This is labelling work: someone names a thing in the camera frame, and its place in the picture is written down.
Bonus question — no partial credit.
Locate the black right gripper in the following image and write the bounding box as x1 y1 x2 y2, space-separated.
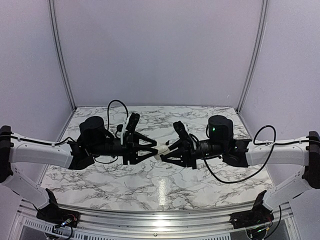
161 139 226 170

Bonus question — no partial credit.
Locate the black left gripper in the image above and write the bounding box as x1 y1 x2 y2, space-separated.
89 131 158 165

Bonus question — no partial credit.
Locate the white earbud charging case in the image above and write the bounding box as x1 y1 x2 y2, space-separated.
153 145 170 161

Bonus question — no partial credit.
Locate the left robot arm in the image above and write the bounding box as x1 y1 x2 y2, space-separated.
0 113 158 223

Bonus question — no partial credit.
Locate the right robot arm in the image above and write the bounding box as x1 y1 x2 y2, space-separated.
160 115 320 224

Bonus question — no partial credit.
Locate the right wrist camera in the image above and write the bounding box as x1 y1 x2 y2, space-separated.
173 121 190 141

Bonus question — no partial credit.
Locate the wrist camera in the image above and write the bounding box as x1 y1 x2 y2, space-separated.
173 121 190 141
120 112 140 145

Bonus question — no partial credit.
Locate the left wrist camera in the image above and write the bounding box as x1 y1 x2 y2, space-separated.
120 112 140 145

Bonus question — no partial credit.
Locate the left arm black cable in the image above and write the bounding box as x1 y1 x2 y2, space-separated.
56 99 130 165

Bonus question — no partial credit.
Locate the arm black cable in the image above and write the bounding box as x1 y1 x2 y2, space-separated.
203 124 277 185
56 99 130 165

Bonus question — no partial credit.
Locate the aluminium front rail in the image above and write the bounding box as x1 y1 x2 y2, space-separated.
14 199 293 240

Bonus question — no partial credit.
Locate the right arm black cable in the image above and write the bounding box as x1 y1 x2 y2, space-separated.
203 124 277 185

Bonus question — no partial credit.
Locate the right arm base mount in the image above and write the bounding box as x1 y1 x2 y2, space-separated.
229 190 274 229

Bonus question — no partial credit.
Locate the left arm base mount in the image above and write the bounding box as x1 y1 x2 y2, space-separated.
34 188 80 228

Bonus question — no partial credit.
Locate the left corner aluminium post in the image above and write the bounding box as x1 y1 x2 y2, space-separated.
47 0 77 112

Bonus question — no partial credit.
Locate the corner aluminium post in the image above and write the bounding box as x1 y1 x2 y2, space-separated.
236 0 270 114
47 0 77 112

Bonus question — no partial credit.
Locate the right corner aluminium post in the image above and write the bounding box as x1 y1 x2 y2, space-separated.
236 0 270 114

